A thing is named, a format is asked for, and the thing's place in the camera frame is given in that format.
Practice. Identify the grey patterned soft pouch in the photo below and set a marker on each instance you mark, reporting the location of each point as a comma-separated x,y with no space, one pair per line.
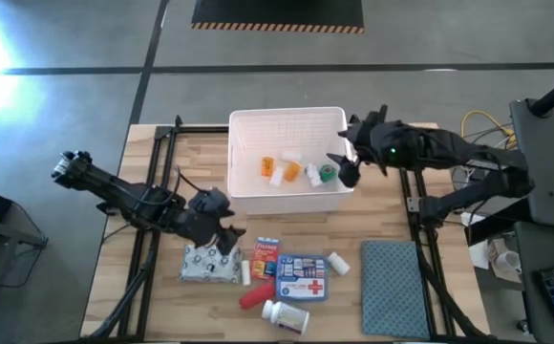
205,267

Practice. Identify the white paper sheet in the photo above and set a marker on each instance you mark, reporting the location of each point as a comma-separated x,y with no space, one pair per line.
478,253

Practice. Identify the white tube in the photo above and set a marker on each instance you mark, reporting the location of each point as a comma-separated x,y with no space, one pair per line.
245,273

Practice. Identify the black desk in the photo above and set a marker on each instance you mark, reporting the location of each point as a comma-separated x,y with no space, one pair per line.
549,167

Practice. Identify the blue patterned cloth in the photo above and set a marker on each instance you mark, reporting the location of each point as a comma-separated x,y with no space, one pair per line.
394,289

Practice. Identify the white plastic bottle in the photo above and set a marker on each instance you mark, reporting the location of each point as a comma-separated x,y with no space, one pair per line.
277,177

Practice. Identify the large white labelled pill bottle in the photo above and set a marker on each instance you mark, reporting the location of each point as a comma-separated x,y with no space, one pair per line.
285,316

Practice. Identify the red tube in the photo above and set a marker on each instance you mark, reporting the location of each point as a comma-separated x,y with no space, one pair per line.
257,296

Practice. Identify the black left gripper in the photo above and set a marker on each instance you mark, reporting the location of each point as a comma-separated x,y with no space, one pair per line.
205,220

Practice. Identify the white perforated plastic basket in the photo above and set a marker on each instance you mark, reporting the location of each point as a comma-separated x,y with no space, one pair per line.
277,129

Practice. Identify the small orange pill bottle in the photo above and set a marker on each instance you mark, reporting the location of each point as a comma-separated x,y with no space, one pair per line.
267,166

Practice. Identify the plain white pill bottle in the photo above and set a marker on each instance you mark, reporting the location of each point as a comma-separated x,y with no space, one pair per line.
338,263

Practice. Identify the black low desk surface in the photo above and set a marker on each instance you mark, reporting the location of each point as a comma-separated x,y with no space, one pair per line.
535,248

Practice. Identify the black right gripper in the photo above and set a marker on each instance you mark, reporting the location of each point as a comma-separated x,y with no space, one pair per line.
372,138

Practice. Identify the black aluminium table frame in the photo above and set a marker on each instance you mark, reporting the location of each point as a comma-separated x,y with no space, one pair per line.
196,129

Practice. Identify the white mug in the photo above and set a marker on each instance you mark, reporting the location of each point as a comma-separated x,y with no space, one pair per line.
508,260

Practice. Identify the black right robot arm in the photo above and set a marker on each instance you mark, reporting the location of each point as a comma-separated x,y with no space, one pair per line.
473,153

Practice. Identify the orange pill bottle white cap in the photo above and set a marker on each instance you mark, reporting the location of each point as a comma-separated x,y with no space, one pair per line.
292,171

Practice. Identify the green tape roll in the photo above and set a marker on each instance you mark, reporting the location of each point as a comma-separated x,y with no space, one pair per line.
327,173

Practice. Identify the red Tylenol box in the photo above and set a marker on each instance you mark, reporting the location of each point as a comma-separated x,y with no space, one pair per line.
265,258

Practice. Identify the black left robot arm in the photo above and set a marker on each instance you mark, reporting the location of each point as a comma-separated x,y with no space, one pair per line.
114,191

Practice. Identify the blue first aid kit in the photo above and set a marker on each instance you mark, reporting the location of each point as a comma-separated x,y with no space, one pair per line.
302,277

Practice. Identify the black striped-edge floor mat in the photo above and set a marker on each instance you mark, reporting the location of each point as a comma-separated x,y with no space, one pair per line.
277,12

